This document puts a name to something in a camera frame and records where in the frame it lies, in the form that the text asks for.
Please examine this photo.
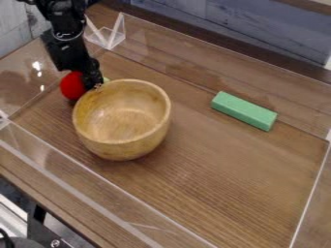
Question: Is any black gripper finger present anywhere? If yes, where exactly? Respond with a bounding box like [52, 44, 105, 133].
[80, 67, 99, 90]
[91, 59, 104, 87]

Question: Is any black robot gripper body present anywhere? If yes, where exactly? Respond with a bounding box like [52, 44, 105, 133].
[41, 30, 97, 73]

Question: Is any red plush strawberry toy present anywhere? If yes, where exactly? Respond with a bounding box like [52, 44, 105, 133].
[60, 71, 101, 101]

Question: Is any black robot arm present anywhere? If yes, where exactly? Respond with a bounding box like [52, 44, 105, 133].
[17, 0, 104, 90]

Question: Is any wooden bowl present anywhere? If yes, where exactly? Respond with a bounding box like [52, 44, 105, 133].
[72, 78, 172, 161]

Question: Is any green rectangular block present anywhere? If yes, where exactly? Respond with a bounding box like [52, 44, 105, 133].
[211, 91, 277, 132]

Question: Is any black table leg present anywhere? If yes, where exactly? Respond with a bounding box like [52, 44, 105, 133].
[32, 204, 47, 223]

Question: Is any clear acrylic tray wall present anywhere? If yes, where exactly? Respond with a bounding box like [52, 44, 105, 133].
[0, 111, 216, 248]

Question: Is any black cable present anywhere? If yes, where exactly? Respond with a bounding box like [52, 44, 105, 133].
[0, 227, 15, 248]

